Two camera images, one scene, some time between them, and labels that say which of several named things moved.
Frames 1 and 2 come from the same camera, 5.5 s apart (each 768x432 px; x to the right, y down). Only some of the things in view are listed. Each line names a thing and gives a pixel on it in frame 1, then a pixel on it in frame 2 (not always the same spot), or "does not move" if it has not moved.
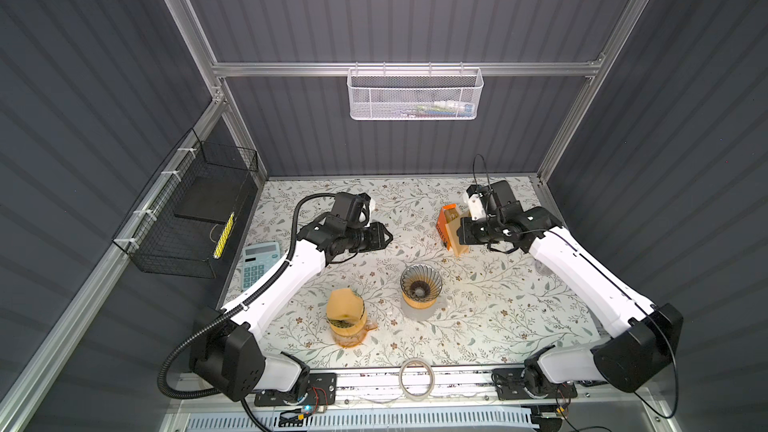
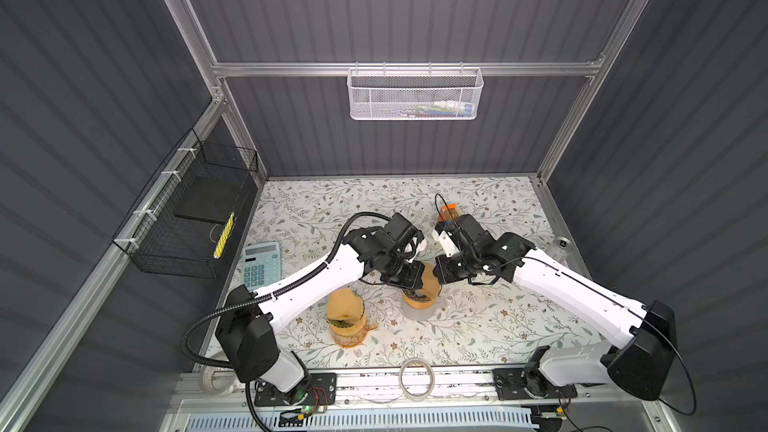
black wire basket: x=184 y=222 does not move
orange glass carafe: x=354 y=340 does not move
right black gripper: x=474 y=232 to x=447 y=270
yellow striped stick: x=224 y=236 does not move
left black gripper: x=372 y=237 to x=405 y=274
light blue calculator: x=256 y=259 does not move
